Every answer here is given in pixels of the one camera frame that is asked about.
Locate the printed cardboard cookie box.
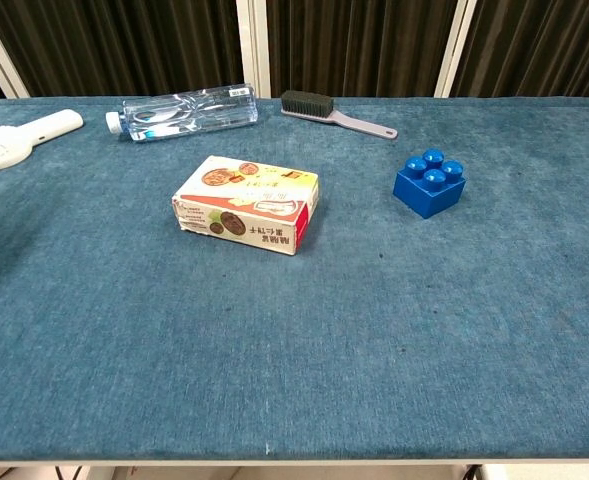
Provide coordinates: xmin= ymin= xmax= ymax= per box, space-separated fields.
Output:
xmin=171 ymin=154 xmax=321 ymax=257

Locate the blue fabric table cover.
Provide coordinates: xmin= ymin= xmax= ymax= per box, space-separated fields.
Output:
xmin=0 ymin=96 xmax=589 ymax=462

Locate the blue plastic building block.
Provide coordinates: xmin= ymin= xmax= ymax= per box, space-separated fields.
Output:
xmin=392 ymin=149 xmax=467 ymax=220

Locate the clear plastic water bottle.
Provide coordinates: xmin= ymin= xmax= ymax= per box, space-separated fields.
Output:
xmin=105 ymin=82 xmax=259 ymax=143

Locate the dark pleated curtain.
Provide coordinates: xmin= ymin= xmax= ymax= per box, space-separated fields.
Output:
xmin=448 ymin=0 xmax=589 ymax=102
xmin=265 ymin=0 xmax=460 ymax=99
xmin=0 ymin=0 xmax=246 ymax=99

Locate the white handheld fan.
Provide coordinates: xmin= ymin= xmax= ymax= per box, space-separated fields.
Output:
xmin=0 ymin=108 xmax=85 ymax=173

